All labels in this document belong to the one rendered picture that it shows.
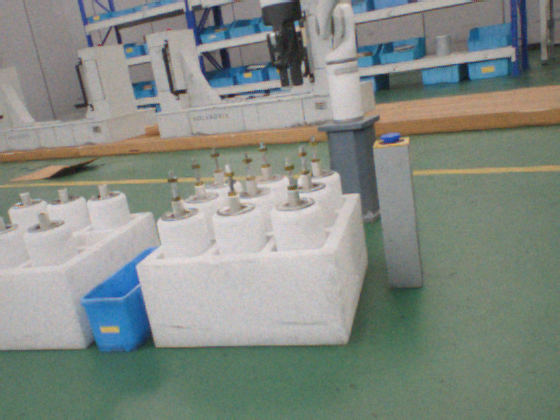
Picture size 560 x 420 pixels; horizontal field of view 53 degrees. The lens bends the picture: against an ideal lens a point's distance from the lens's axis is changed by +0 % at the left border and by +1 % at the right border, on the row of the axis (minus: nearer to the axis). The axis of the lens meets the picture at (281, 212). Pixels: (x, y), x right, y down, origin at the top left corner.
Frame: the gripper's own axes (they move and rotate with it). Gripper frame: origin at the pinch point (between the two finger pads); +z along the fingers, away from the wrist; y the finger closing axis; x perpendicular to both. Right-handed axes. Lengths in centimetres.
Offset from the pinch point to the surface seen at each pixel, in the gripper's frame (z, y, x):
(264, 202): 23.1, 4.4, -8.3
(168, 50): -20, -243, -173
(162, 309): 38, 23, -26
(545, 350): 47, 17, 42
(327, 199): 24.0, 1.6, 4.3
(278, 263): 30.2, 19.8, -0.6
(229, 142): 44, -221, -129
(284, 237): 26.6, 16.3, -0.1
